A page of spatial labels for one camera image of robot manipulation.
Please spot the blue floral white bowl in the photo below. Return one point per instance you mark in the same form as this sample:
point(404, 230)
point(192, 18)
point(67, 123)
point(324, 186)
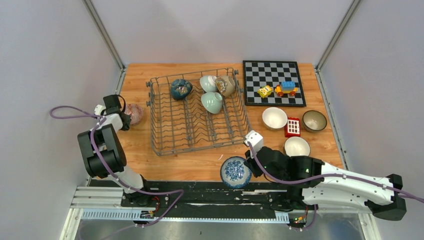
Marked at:
point(234, 173)

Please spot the beige speckled bowl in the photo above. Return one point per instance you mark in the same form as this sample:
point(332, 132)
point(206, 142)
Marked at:
point(225, 85)

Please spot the cream beige bowl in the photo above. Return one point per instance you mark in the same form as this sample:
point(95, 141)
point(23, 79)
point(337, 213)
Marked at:
point(274, 118)

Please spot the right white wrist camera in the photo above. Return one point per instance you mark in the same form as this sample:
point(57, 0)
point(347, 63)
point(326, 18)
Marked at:
point(254, 139)

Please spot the dark teal glazed bowl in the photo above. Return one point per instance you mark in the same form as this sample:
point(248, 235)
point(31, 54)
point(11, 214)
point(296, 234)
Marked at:
point(180, 88)

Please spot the red white toy block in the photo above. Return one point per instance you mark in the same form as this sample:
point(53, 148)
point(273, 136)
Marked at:
point(292, 128)

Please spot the pale green bowl middle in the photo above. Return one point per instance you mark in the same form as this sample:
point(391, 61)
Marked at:
point(212, 102)

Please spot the pale green bowl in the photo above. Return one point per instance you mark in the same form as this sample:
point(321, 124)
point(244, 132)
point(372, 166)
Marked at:
point(212, 102)
point(208, 83)

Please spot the pale green bowl rear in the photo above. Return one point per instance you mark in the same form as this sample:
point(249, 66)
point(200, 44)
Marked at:
point(208, 83)

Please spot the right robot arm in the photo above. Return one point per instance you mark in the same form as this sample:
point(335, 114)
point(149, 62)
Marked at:
point(308, 182)

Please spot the yellow toy block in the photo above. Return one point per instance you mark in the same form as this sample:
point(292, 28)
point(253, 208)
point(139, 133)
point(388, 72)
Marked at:
point(265, 91)

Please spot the blue zigzag pattern bowl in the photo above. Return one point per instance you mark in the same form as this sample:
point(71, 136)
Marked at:
point(135, 112)

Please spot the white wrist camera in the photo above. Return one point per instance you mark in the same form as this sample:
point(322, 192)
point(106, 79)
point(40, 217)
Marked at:
point(254, 139)
point(99, 109)

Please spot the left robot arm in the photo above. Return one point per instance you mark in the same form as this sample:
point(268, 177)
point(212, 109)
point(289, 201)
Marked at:
point(102, 153)

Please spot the grey wire dish rack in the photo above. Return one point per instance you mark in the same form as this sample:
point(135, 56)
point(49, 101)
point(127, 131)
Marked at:
point(182, 126)

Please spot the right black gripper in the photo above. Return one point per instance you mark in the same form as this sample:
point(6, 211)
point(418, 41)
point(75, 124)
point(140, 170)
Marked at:
point(250, 162)

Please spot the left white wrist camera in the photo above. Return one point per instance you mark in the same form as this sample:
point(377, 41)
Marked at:
point(99, 109)

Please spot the dark blue white bowl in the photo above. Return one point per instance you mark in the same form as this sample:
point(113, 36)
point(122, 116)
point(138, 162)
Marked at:
point(296, 146)

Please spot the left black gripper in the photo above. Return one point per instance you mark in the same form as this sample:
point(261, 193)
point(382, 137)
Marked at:
point(126, 123)

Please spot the black white checkerboard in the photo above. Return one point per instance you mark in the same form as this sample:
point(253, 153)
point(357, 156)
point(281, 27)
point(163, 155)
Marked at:
point(259, 73)

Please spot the orange blue toy car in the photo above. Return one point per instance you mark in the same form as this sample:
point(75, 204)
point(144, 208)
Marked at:
point(286, 88)

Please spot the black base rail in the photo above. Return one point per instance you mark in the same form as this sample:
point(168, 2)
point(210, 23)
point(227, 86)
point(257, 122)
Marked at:
point(185, 201)

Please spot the black striped bowl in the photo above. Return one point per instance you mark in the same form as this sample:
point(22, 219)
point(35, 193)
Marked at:
point(314, 121)

